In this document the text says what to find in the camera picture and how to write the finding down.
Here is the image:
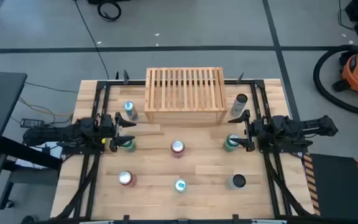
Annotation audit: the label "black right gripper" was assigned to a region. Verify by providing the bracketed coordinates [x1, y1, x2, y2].
[227, 109, 265, 153]

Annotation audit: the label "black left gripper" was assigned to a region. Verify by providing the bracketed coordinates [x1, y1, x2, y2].
[99, 111, 137, 153]

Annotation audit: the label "green Sprite can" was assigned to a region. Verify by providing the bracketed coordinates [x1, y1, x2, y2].
[121, 139, 137, 153]
[222, 134, 241, 153]

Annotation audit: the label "blue silver Red Bull can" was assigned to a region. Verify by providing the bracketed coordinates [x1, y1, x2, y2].
[174, 179, 188, 193]
[124, 101, 139, 121]

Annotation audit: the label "grey can with black top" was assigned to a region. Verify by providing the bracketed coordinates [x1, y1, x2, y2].
[226, 174, 247, 190]
[230, 93, 249, 118]

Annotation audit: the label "orange Fanta can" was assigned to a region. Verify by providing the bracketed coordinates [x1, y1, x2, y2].
[170, 140, 186, 159]
[118, 170, 137, 187]

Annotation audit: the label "wooden slatted shelf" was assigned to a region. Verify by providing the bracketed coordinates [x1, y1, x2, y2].
[144, 67, 228, 126]

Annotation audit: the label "black power adapter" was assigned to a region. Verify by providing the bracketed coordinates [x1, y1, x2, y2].
[20, 118, 45, 129]

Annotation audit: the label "white paper sheets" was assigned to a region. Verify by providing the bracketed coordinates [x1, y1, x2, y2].
[16, 141, 63, 169]

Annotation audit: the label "black mat with hazard stripes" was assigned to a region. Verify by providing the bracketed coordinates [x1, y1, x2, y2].
[303, 152, 358, 222]

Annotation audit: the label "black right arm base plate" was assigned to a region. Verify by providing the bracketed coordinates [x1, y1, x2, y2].
[258, 141, 306, 154]

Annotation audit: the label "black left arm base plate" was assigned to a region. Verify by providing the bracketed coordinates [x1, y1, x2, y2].
[62, 146, 105, 156]

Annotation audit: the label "black metal table frame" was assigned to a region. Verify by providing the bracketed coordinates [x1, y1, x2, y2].
[54, 79, 315, 224]

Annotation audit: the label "thin black cable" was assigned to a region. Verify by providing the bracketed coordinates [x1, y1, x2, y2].
[23, 81, 80, 94]
[337, 0, 357, 32]

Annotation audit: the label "yellow cable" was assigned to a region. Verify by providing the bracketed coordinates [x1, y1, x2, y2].
[17, 96, 74, 118]

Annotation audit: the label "long black floor cable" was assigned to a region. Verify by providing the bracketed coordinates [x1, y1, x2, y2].
[73, 0, 110, 80]

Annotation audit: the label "coiled black cable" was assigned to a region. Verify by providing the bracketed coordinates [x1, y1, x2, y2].
[96, 0, 122, 22]

